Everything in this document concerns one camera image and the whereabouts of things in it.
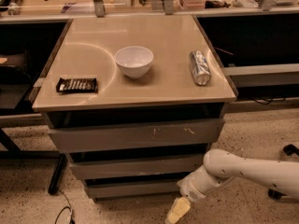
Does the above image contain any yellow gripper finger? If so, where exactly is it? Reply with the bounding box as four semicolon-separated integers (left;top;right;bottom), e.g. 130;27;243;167
164;197;191;224

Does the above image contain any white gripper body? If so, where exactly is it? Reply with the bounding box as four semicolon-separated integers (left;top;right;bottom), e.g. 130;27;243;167
177;177;203;203

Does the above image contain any grey bottom drawer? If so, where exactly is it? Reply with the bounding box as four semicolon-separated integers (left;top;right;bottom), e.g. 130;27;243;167
85;179;179;199

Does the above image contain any grey drawer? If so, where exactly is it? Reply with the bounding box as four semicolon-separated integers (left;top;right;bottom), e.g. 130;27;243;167
69;153;203;180
49;119;224;153
85;179;179;199

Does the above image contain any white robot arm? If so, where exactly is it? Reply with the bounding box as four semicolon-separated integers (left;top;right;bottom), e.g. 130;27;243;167
164;149;299;224

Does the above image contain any grey top drawer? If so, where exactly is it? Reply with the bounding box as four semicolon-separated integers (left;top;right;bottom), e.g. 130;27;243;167
49;119;224;153

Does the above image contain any grey middle drawer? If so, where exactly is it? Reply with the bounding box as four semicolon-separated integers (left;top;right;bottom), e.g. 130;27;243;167
69;153;203;180

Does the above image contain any grey drawer cabinet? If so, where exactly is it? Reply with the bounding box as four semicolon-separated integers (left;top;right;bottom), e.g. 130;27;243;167
33;15;235;201

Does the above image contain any black chair base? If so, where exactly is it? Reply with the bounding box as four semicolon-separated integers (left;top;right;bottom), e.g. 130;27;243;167
268;144;299;203

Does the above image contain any silver soda can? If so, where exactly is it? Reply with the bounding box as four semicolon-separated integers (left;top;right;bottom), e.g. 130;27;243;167
189;50;211;86

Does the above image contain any black table leg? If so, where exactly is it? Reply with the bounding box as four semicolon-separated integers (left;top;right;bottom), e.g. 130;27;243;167
48;154;66;195

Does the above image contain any white bowl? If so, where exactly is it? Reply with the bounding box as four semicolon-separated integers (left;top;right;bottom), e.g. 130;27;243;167
114;46;153;78

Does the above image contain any black snack bar wrapper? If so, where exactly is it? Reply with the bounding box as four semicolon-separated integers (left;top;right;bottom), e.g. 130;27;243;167
56;78;97;93

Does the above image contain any black floor cable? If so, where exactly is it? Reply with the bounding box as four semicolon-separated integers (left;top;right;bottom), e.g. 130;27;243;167
53;189;77;224

